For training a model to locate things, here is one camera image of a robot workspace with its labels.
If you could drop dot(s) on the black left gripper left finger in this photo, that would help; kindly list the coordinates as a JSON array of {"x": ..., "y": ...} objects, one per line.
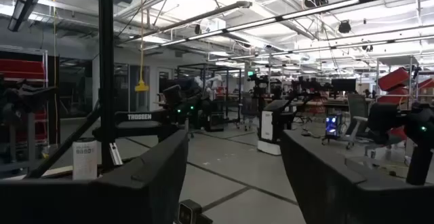
[{"x": 101, "y": 200}]

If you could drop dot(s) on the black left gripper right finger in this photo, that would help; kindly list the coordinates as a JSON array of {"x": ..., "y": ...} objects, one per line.
[{"x": 356, "y": 203}]

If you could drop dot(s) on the white Celsius can black lid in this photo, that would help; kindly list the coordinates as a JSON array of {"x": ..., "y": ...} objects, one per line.
[{"x": 84, "y": 159}]

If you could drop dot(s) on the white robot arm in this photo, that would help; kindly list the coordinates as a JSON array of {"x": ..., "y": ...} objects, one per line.
[{"x": 212, "y": 83}]

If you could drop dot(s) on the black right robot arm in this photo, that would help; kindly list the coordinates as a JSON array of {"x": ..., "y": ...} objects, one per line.
[{"x": 23, "y": 100}]

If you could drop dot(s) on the white aluminium strip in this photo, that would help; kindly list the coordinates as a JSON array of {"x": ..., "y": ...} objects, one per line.
[{"x": 115, "y": 154}]

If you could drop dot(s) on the computer tower blue light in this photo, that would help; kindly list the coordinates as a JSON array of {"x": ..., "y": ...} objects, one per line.
[{"x": 333, "y": 125}]

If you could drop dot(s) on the grey office chair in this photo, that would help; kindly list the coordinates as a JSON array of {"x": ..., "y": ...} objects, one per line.
[{"x": 356, "y": 110}]

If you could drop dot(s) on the white black equipment cabinet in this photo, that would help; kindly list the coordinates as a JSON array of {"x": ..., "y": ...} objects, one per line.
[{"x": 268, "y": 125}]

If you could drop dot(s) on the black computer monitor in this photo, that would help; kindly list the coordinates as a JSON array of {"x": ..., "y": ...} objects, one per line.
[{"x": 343, "y": 85}]

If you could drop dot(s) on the metal rack red bins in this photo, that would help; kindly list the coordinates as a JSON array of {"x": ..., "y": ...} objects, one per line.
[
  {"x": 20, "y": 69},
  {"x": 393, "y": 79}
]

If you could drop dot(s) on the linear light fixture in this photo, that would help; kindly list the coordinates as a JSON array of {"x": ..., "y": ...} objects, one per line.
[{"x": 318, "y": 9}]

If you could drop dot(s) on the grey metal pipe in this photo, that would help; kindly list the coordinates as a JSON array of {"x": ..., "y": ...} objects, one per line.
[{"x": 210, "y": 13}]

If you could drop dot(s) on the small black camera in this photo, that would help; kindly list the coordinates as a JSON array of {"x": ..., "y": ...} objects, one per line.
[{"x": 190, "y": 213}]

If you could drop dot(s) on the black aluminium rig frame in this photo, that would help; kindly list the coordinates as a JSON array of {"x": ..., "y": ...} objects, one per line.
[{"x": 106, "y": 64}]

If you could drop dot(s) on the black frame enclosure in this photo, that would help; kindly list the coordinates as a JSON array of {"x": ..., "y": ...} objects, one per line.
[{"x": 239, "y": 91}]

